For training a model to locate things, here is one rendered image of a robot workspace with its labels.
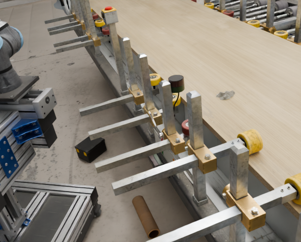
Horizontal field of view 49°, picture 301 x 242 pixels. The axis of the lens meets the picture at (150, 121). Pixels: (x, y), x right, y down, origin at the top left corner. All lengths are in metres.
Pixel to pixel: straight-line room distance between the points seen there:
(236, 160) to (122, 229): 1.43
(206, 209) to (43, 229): 1.08
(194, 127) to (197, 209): 0.36
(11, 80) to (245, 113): 1.05
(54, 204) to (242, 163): 1.51
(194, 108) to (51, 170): 1.92
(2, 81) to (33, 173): 1.33
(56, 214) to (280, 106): 1.39
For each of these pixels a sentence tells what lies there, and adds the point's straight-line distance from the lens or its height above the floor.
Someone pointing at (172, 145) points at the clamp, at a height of 0.87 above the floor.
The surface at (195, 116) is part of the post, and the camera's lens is 1.05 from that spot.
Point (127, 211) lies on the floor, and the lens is 2.28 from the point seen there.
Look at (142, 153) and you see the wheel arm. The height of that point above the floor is 0.86.
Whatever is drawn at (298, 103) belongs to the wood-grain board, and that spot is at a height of 0.90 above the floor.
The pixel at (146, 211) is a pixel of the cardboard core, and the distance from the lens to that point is 2.15.
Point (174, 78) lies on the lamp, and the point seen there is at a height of 1.11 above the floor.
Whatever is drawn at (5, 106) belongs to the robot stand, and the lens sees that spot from 1.70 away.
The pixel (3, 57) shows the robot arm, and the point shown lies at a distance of 1.63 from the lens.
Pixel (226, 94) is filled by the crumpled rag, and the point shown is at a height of 0.91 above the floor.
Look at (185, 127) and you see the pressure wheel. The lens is 1.34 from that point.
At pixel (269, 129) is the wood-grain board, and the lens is 1.34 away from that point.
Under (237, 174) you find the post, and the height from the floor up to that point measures 1.06.
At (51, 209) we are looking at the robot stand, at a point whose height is 0.21.
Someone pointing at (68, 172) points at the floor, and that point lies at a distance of 2.71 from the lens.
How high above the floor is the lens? 1.67
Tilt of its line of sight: 33 degrees down
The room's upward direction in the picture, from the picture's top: 9 degrees counter-clockwise
